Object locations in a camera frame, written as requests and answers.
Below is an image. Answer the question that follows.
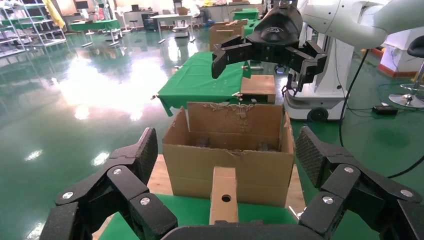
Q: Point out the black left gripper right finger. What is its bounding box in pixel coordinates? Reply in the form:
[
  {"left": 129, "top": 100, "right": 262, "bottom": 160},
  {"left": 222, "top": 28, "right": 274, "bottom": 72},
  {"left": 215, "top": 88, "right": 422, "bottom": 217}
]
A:
[{"left": 295, "top": 125, "right": 424, "bottom": 240}]

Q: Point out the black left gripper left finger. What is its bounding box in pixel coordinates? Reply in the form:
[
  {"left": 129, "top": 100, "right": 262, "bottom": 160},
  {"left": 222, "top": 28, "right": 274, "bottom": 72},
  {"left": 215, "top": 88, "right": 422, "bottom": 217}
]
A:
[{"left": 39, "top": 127, "right": 178, "bottom": 240}]

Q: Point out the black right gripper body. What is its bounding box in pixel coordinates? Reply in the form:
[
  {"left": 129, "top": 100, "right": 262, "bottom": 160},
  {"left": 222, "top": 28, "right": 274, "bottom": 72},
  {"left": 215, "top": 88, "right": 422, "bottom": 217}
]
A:
[{"left": 246, "top": 4, "right": 304, "bottom": 64}]

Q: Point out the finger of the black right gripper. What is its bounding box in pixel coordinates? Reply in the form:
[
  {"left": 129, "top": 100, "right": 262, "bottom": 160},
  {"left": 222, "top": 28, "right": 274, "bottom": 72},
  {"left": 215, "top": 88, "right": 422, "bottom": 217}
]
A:
[
  {"left": 285, "top": 40, "right": 329, "bottom": 94},
  {"left": 211, "top": 34, "right": 254, "bottom": 80}
]

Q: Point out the small cardboard box with hole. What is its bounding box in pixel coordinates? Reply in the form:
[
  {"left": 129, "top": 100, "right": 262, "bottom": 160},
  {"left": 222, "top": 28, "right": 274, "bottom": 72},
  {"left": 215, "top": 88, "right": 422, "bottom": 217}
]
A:
[{"left": 209, "top": 166, "right": 239, "bottom": 225}]

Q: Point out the closed brown cardboard carton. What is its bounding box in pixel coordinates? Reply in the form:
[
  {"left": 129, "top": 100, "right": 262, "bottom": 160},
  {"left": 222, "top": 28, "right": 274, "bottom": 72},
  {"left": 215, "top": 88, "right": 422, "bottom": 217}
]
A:
[{"left": 208, "top": 19, "right": 248, "bottom": 52}]

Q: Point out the large open cardboard carton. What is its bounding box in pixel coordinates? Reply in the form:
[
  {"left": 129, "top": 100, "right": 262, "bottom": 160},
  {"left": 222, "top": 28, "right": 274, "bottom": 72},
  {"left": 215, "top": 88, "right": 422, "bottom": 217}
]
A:
[{"left": 162, "top": 101, "right": 296, "bottom": 208}]

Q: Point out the small black distant robot gripper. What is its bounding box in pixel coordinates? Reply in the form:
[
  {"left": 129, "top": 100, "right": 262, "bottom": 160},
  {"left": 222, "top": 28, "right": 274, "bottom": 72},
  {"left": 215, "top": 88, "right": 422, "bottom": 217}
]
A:
[{"left": 281, "top": 73, "right": 301, "bottom": 98}]

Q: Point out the green covered table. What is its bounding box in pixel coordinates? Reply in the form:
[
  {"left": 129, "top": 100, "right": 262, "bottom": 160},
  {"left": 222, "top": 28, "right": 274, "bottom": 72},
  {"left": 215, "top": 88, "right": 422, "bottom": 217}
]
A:
[
  {"left": 68, "top": 19, "right": 122, "bottom": 34},
  {"left": 232, "top": 8, "right": 260, "bottom": 21}
]

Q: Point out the small white mobile robot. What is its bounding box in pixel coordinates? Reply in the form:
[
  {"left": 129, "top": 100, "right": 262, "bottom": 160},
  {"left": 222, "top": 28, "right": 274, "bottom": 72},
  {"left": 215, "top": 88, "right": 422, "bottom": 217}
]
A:
[{"left": 172, "top": 24, "right": 191, "bottom": 38}]

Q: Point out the white table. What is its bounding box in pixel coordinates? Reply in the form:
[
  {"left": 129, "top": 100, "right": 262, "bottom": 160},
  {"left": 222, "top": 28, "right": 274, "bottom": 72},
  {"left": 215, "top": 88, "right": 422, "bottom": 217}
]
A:
[{"left": 150, "top": 13, "right": 196, "bottom": 44}]

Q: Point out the black cabinet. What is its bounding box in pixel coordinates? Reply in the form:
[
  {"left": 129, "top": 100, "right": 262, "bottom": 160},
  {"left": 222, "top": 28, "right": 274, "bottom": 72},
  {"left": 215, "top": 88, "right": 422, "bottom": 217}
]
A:
[{"left": 142, "top": 12, "right": 159, "bottom": 31}]

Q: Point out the black power adapter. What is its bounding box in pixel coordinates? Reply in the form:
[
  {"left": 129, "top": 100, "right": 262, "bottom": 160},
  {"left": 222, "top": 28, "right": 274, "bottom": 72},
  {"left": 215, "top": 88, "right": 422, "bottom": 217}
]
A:
[{"left": 371, "top": 105, "right": 399, "bottom": 116}]

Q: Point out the white cabinet with red base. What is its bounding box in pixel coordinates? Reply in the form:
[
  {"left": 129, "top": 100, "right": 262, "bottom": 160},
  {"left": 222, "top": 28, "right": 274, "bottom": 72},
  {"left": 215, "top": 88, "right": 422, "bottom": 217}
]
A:
[{"left": 377, "top": 28, "right": 424, "bottom": 79}]

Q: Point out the black stool with chrome base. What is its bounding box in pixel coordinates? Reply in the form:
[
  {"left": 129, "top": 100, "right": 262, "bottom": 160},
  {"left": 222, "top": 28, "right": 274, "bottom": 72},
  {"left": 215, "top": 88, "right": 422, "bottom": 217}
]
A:
[{"left": 388, "top": 34, "right": 424, "bottom": 110}]

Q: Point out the metal shelving rack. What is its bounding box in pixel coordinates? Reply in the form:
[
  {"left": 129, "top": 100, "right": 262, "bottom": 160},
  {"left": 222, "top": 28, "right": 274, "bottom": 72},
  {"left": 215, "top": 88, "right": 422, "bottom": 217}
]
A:
[{"left": 0, "top": 0, "right": 67, "bottom": 59}]

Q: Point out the yellow cloth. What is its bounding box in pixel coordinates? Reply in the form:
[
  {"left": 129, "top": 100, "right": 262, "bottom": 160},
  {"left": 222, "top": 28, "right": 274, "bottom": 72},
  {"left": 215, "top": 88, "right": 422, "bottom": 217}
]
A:
[{"left": 43, "top": 0, "right": 66, "bottom": 29}]

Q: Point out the black hanging cable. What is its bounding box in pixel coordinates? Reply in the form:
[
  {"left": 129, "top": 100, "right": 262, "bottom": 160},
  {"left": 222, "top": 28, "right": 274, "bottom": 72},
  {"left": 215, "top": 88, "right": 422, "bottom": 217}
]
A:
[{"left": 338, "top": 48, "right": 424, "bottom": 180}]

